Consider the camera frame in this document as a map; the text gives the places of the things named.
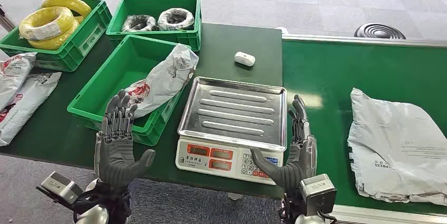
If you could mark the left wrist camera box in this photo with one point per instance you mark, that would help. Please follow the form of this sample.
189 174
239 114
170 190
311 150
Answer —
59 185

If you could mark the metal pole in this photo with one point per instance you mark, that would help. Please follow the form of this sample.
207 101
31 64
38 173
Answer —
6 20

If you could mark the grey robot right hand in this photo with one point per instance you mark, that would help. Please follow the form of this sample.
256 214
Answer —
297 170

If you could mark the grey plastic mailer package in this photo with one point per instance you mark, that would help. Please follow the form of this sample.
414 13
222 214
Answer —
394 145

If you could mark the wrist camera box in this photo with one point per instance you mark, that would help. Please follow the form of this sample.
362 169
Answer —
317 192
59 185

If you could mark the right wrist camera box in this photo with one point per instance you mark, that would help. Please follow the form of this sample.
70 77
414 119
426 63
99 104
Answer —
317 192

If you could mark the electronic weighing scale steel tray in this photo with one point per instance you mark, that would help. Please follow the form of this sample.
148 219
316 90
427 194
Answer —
234 114

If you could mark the white table foot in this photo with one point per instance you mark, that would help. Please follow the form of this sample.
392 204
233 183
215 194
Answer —
236 196

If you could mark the white mailer package red print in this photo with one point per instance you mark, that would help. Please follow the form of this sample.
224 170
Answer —
28 100
12 75
164 79

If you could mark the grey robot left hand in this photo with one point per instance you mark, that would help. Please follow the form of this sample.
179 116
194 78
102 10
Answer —
113 159

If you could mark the green plastic crate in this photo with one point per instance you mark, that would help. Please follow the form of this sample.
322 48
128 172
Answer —
153 6
75 46
115 72

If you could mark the green conveyor belt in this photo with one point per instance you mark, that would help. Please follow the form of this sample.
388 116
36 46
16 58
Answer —
349 65

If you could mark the small white plastic device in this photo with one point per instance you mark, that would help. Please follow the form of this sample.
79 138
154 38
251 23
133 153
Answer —
244 58

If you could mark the black ribbed round base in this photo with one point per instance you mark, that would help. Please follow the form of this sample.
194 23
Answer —
379 32

